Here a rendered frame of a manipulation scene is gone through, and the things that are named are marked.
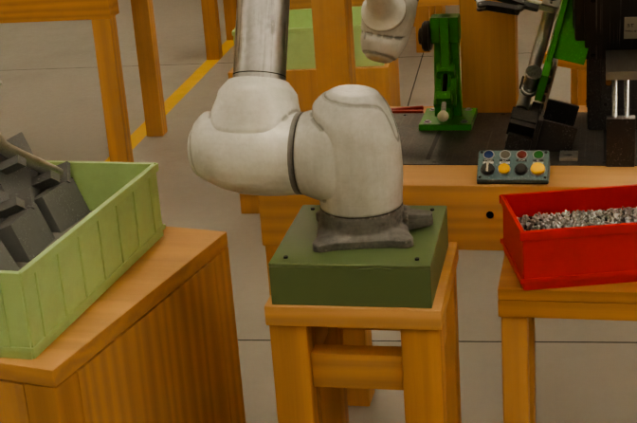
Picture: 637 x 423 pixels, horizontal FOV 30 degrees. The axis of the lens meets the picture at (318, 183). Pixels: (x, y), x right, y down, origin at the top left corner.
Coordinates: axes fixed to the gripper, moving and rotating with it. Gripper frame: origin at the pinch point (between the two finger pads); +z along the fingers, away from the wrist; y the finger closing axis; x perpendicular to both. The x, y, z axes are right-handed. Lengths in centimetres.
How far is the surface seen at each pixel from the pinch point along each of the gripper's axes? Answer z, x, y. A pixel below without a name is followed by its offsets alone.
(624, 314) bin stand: 30, -19, -75
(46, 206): -90, 1, -79
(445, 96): -16.2, 22.4, -18.7
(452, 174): -8.8, 4.0, -46.4
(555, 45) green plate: 5.4, -4.5, -13.9
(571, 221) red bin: 17, -16, -58
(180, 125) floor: -170, 344, 91
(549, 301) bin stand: 16, -18, -76
